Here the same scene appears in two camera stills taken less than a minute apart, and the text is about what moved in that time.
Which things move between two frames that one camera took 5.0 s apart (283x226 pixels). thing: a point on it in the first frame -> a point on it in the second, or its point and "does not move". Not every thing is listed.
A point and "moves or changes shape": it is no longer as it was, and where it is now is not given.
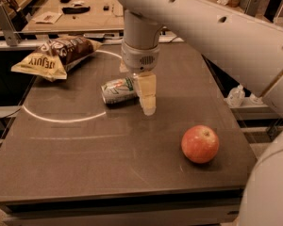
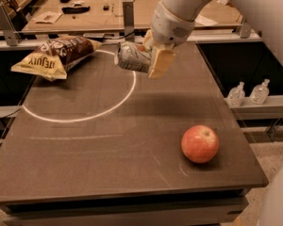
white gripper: x=138 y=58 -> x=167 y=28
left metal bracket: x=3 y=18 does not move
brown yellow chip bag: x=50 y=60 does not move
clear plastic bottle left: x=236 y=96 does not move
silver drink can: x=118 y=89 moves or changes shape
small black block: x=106 y=8 does not move
